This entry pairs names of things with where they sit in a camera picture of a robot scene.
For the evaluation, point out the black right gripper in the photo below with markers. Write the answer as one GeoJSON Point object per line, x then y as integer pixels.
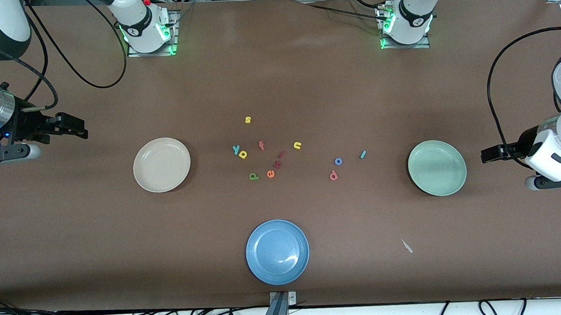
{"type": "Point", "coordinates": [28, 126]}

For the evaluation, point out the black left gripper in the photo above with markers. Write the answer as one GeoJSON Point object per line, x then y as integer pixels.
{"type": "Point", "coordinates": [513, 150]}

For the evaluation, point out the pink foam letter p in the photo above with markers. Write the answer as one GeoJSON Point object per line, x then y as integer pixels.
{"type": "Point", "coordinates": [334, 177]}

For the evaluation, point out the teal foam letter y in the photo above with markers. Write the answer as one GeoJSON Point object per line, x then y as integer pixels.
{"type": "Point", "coordinates": [236, 149]}

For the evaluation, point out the yellow foam letter a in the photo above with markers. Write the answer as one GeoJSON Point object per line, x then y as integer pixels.
{"type": "Point", "coordinates": [244, 155]}

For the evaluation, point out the light green plate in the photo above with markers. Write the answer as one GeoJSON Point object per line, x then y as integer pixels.
{"type": "Point", "coordinates": [437, 168]}

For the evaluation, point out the beige plate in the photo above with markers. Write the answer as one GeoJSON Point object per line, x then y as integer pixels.
{"type": "Point", "coordinates": [161, 164]}

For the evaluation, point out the white paper scrap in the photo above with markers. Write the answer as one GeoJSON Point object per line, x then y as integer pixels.
{"type": "Point", "coordinates": [406, 246]}

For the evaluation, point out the yellow foam letter n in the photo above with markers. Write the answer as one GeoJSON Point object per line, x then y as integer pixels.
{"type": "Point", "coordinates": [297, 144]}

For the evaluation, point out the orange foam letter e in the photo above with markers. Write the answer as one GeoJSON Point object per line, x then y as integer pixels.
{"type": "Point", "coordinates": [271, 174]}

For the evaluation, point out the maroon foam letter z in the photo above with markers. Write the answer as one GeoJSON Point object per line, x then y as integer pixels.
{"type": "Point", "coordinates": [278, 165]}

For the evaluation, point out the blue plate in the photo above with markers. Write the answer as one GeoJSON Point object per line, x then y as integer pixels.
{"type": "Point", "coordinates": [277, 252]}

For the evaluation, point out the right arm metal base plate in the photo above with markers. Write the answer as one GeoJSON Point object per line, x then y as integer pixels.
{"type": "Point", "coordinates": [133, 53]}

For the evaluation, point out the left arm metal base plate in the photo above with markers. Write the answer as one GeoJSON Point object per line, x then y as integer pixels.
{"type": "Point", "coordinates": [423, 45]}

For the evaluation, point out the grey metal camera bracket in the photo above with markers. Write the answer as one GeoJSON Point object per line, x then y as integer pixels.
{"type": "Point", "coordinates": [280, 311]}

